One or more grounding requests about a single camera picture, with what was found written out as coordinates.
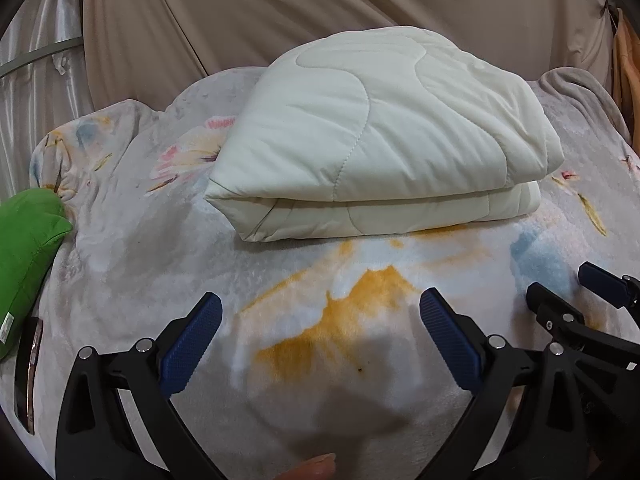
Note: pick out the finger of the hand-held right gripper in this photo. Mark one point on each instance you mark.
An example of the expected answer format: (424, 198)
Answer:
(575, 327)
(602, 280)

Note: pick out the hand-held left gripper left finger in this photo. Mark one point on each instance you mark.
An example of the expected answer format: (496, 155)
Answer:
(192, 345)

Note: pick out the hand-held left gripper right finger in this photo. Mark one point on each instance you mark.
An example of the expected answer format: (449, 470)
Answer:
(450, 340)

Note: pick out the cream quilted comforter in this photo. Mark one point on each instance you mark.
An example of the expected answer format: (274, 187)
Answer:
(375, 125)

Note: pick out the person's left hand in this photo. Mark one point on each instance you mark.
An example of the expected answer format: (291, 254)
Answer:
(315, 467)

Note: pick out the grey floral blanket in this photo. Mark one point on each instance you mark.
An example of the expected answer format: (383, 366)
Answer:
(150, 260)

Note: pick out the green pillow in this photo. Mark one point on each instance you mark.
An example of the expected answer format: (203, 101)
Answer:
(25, 260)

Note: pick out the orange cloth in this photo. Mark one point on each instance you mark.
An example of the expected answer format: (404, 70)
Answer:
(630, 70)

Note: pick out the silver satin curtain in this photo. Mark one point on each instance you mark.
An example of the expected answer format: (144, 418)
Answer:
(30, 120)

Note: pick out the beige curtain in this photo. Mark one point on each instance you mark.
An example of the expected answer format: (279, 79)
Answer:
(300, 0)

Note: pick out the grey metal rail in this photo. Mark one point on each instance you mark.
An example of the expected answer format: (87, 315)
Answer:
(30, 59)

